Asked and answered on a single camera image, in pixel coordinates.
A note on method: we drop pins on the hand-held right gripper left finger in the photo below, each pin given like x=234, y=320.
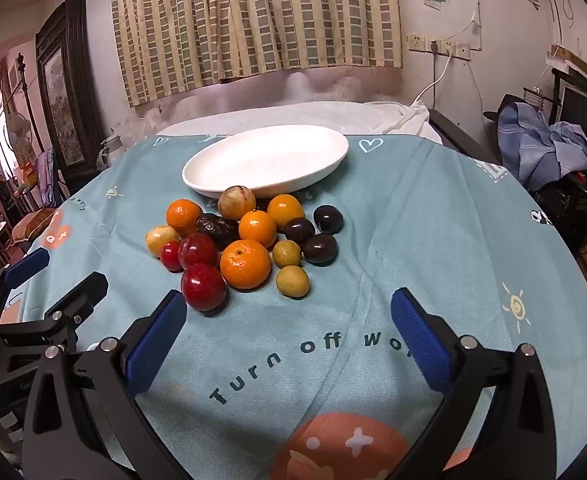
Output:
x=156, y=340

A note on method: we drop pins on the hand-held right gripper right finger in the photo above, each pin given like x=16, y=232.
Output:
x=418, y=340

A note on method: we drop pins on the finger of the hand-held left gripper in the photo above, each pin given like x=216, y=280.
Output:
x=73, y=300
x=23, y=267

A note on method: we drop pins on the red apple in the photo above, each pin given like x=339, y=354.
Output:
x=203, y=287
x=198, y=250

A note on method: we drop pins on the small red fruit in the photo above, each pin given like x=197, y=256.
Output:
x=170, y=256

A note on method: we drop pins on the yellow spotted fruit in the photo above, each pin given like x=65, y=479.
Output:
x=162, y=239

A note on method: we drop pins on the orange tangerine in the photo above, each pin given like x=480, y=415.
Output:
x=183, y=213
x=245, y=264
x=257, y=228
x=285, y=210

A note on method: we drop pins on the dark wrinkled date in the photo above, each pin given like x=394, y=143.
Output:
x=217, y=228

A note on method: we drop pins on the yellow-green longan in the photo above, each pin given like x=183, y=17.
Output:
x=293, y=281
x=287, y=253

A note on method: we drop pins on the round tan fruit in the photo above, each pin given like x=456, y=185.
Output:
x=237, y=203

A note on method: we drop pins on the white oval plate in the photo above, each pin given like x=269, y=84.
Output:
x=266, y=157

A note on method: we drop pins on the brown wooden stool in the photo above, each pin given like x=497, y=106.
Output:
x=33, y=225

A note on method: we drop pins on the teal printed blanket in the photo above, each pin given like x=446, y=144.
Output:
x=398, y=240

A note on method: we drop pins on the white kettle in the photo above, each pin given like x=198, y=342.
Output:
x=109, y=149

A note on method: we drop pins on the dark framed painting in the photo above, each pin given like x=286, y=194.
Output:
x=63, y=90

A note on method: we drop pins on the blue clothes pile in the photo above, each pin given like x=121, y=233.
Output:
x=543, y=145

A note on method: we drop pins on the white towel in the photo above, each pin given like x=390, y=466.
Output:
x=323, y=115

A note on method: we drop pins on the black hat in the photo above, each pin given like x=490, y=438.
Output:
x=501, y=107

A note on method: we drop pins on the checked beige curtain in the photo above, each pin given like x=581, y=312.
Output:
x=253, y=20

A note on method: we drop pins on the black bed frame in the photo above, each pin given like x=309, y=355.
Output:
x=466, y=137

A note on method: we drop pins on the white wall socket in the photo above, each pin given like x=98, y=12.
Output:
x=416, y=42

